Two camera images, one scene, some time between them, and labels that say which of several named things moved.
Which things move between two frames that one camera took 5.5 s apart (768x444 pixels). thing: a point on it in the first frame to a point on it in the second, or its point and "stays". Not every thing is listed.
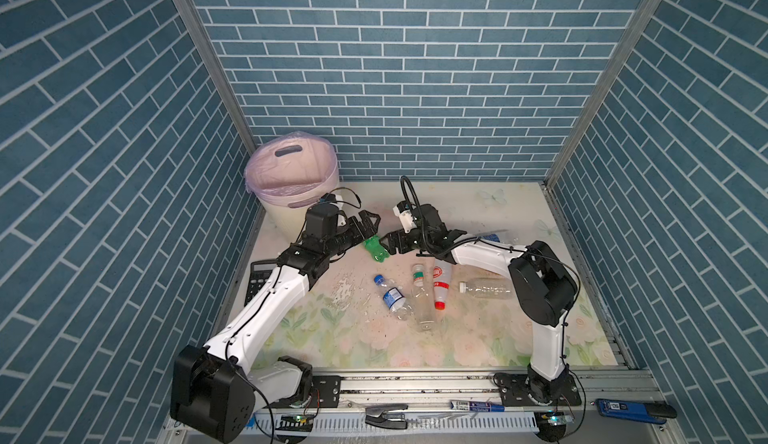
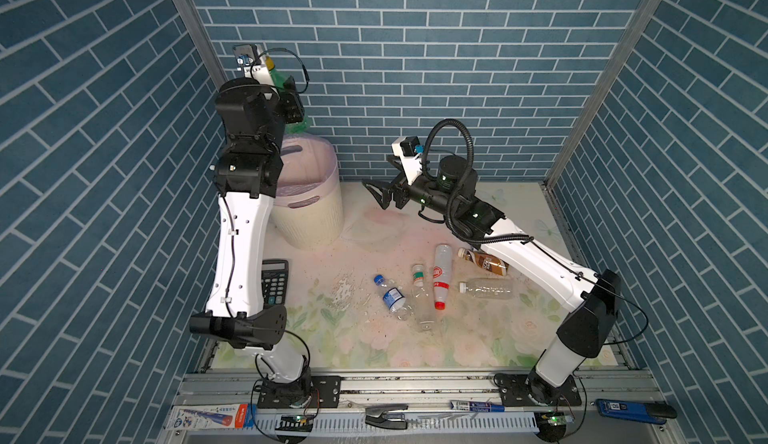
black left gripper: x=359 y=236 to x=288 y=103
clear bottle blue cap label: x=394 y=297 stays
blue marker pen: x=471 y=406 stays
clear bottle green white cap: x=423 y=318 stays
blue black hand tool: x=648 y=412 stays
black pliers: x=374 y=416 stays
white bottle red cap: x=441 y=276 stays
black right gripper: x=400 y=235 to x=402 y=186
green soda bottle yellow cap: x=376 y=248 to x=292 y=127
